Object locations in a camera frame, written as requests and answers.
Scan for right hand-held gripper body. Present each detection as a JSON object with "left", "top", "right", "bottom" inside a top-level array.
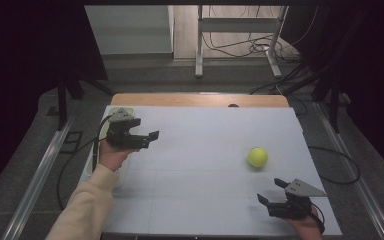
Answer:
[{"left": 266, "top": 178, "right": 328, "bottom": 221}]

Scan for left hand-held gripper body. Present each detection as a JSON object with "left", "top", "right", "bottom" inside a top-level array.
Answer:
[{"left": 105, "top": 106, "right": 143, "bottom": 150}]

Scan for yellow-green tennis ball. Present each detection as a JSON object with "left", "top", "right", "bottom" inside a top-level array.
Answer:
[{"left": 246, "top": 146, "right": 269, "bottom": 169}]

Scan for person's left hand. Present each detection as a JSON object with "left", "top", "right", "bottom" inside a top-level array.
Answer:
[{"left": 98, "top": 139, "right": 141, "bottom": 173}]

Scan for person's right hand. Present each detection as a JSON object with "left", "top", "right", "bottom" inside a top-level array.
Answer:
[{"left": 284, "top": 204, "right": 326, "bottom": 240}]

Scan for white board mat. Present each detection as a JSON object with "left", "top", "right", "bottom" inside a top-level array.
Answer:
[{"left": 101, "top": 105, "right": 343, "bottom": 237}]

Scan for wooden table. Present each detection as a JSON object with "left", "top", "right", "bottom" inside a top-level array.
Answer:
[{"left": 109, "top": 93, "right": 290, "bottom": 108}]

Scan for black tripod stand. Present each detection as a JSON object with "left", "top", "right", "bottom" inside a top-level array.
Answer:
[
  {"left": 46, "top": 76, "right": 114, "bottom": 131},
  {"left": 313, "top": 76, "right": 351, "bottom": 134}
]

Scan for white cabinet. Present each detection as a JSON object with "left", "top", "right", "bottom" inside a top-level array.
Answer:
[{"left": 84, "top": 4, "right": 175, "bottom": 56}]

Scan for dark curtain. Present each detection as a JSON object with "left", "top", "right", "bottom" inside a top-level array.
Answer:
[
  {"left": 281, "top": 4, "right": 384, "bottom": 186},
  {"left": 0, "top": 0, "right": 109, "bottom": 201}
]

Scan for white metal stand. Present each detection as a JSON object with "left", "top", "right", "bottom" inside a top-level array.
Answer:
[{"left": 194, "top": 4, "right": 289, "bottom": 79}]

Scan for left hand-held gripper black cable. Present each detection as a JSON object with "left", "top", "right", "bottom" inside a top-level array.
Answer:
[{"left": 56, "top": 114, "right": 114, "bottom": 212}]

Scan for hand-held gripper black cable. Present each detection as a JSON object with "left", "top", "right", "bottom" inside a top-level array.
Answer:
[
  {"left": 311, "top": 201, "right": 327, "bottom": 234},
  {"left": 56, "top": 114, "right": 114, "bottom": 212}
]

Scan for right hand-held gripper black cable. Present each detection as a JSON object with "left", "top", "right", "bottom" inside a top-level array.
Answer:
[{"left": 311, "top": 201, "right": 327, "bottom": 234}]

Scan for looped black floor cable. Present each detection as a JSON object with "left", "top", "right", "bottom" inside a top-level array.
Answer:
[{"left": 308, "top": 145, "right": 361, "bottom": 186}]

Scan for metal floor rail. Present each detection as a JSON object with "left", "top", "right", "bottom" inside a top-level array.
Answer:
[
  {"left": 314, "top": 101, "right": 384, "bottom": 240},
  {"left": 1, "top": 116, "right": 76, "bottom": 240}
]

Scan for tangled black floor cables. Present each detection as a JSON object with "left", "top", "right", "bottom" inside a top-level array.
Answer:
[{"left": 202, "top": 4, "right": 301, "bottom": 63}]

